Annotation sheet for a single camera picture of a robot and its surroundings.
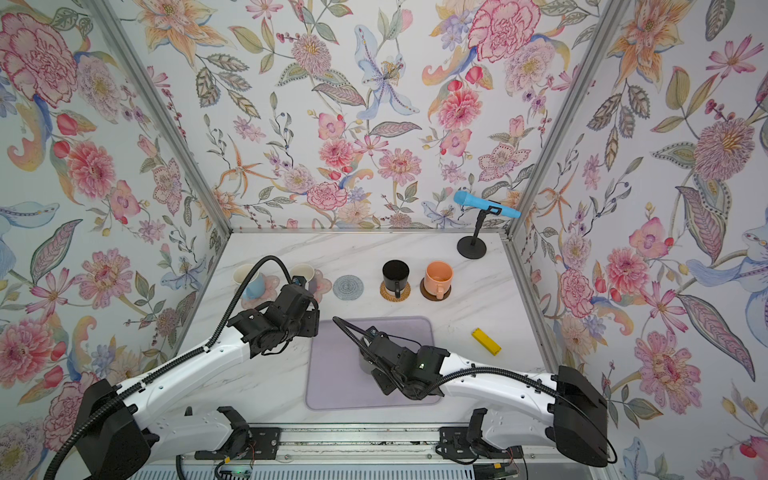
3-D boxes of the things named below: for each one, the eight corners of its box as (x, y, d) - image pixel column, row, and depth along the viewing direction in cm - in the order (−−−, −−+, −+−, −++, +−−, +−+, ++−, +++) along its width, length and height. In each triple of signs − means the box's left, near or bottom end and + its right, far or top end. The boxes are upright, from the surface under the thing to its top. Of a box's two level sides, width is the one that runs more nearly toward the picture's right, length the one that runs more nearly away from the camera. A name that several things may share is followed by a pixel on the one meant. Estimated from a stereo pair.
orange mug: (426, 305, 101) (430, 289, 94) (423, 277, 109) (426, 260, 101) (450, 305, 101) (456, 289, 94) (446, 277, 109) (450, 260, 101)
